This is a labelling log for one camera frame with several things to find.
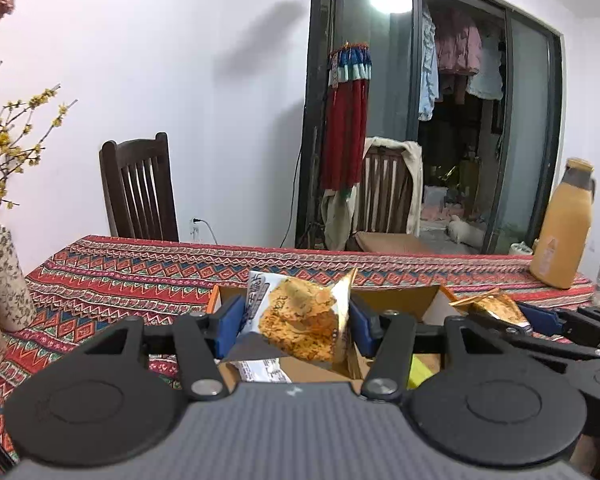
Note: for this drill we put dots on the brown slatted wooden chair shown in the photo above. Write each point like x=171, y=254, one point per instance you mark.
x=385, y=195

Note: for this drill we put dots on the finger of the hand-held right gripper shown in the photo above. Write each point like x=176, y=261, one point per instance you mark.
x=500, y=327
x=537, y=317

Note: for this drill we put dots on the black framed glass door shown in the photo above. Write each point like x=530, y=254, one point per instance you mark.
x=525, y=135

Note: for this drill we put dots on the white fluffy bundle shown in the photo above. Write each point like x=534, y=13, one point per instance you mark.
x=465, y=232

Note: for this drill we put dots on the pink jacket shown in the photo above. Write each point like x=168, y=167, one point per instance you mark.
x=460, y=45

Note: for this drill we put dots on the white labelled packet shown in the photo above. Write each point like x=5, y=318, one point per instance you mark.
x=260, y=371

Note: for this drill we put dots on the beige garment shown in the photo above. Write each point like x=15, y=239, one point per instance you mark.
x=410, y=152

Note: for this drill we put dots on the white hanging garment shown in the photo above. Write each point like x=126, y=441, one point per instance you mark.
x=487, y=77

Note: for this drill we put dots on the beige hanging cloth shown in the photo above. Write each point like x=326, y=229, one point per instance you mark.
x=337, y=220

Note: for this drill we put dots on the red tassel hanging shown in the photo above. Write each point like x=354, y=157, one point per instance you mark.
x=345, y=130

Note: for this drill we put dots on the gold noodle snack packet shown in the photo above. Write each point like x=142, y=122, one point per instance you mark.
x=295, y=320

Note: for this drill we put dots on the cardboard box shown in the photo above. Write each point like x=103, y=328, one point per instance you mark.
x=400, y=300

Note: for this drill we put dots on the dark wooden chair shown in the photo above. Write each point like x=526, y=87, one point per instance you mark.
x=130, y=150

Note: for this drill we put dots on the leaf print vase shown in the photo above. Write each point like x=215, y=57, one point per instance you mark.
x=7, y=280

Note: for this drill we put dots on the light blue shirt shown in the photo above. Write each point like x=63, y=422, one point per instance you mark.
x=427, y=75

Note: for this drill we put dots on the brown seat cushion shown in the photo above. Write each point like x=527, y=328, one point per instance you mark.
x=390, y=241

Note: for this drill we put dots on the white wall outlet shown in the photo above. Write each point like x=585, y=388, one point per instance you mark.
x=196, y=230

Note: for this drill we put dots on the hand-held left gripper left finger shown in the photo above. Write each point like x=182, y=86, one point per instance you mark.
x=227, y=325

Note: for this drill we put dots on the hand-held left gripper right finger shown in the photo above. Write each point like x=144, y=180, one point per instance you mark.
x=360, y=330

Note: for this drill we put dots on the gold foil snack packet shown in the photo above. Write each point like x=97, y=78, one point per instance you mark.
x=495, y=307

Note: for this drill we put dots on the person's right forearm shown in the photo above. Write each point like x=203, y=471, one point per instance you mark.
x=587, y=457

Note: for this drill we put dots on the yellow-green packet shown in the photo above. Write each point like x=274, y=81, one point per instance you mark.
x=422, y=370

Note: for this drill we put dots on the yellow thermos bottle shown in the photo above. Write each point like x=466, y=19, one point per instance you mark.
x=562, y=240

